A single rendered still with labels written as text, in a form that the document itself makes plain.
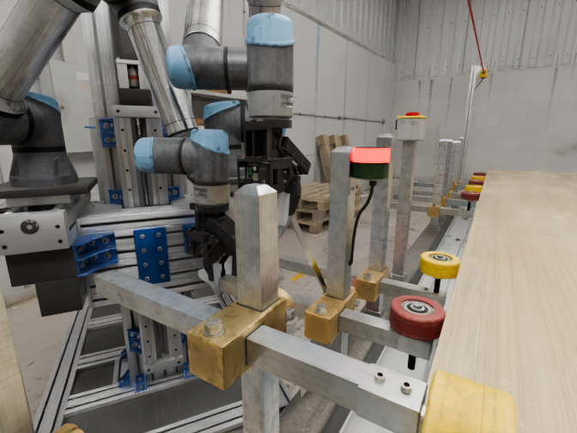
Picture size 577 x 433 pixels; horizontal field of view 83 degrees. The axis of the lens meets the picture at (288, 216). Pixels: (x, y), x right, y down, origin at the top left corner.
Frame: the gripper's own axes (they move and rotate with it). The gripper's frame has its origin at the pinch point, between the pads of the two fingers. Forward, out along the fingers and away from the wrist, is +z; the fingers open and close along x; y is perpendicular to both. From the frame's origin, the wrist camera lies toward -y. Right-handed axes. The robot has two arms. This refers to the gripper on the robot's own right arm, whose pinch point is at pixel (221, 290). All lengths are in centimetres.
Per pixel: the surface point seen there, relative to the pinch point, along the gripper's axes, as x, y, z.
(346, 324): 1.5, -30.4, -3.4
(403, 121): -52, -24, -39
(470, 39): -779, 30, -228
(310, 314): 5.0, -25.1, -5.3
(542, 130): -768, -121, -48
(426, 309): -0.4, -42.4, -9.3
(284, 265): -23.5, -1.8, 1.5
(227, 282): 1.5, -2.9, -3.6
